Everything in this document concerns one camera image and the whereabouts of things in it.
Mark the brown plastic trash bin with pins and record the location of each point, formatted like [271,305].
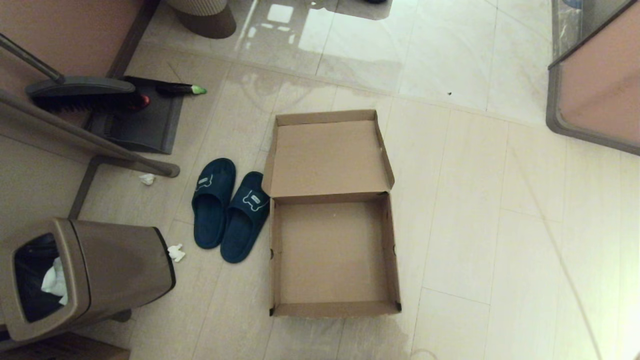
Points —
[120,265]

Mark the pink panel grey frame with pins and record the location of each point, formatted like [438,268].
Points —
[600,85]

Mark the grey broom black bristles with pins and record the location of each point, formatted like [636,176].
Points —
[80,87]

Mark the brown cardboard shoe box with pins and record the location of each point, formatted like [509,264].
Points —
[330,250]

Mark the dark grey dustpan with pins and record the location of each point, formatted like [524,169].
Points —
[145,127]

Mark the grey metal furniture leg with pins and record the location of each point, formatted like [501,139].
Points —
[75,134]

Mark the white tissue in bin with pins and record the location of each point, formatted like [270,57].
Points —
[55,282]

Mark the black stick green tip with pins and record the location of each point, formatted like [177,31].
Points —
[180,89]

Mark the pink panel dark frame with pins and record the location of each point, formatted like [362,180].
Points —
[65,30]

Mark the navy blue slipper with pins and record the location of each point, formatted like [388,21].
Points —
[210,220]
[240,235]

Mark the crumpled white tissue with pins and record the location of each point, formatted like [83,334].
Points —
[176,253]
[147,179]

